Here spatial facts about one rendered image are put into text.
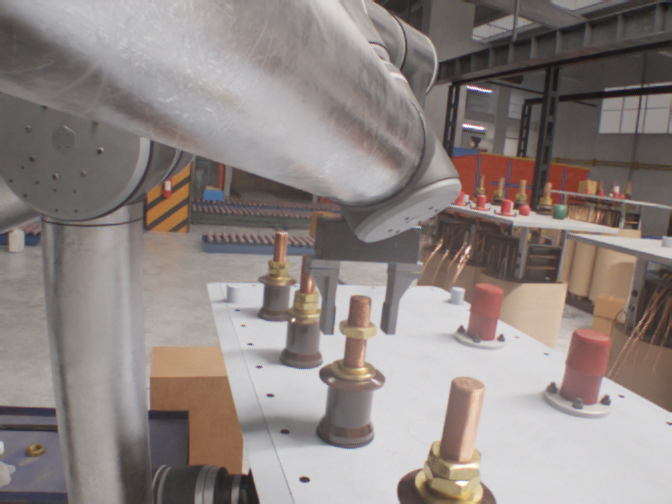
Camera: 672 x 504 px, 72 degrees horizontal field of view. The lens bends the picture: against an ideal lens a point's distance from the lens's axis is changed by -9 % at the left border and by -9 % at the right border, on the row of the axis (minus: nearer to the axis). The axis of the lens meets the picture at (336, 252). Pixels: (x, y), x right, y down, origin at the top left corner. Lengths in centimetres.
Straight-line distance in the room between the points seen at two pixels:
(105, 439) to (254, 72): 48
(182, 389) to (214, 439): 25
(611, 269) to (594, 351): 666
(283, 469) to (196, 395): 134
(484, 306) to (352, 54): 99
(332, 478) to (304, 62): 54
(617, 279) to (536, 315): 443
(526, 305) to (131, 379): 284
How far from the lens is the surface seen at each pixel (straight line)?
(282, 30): 18
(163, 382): 196
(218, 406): 201
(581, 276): 792
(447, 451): 47
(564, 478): 76
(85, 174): 46
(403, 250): 66
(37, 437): 172
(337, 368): 70
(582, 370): 95
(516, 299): 318
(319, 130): 23
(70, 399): 57
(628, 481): 81
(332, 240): 62
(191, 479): 82
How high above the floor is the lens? 174
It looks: 10 degrees down
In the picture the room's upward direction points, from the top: 6 degrees clockwise
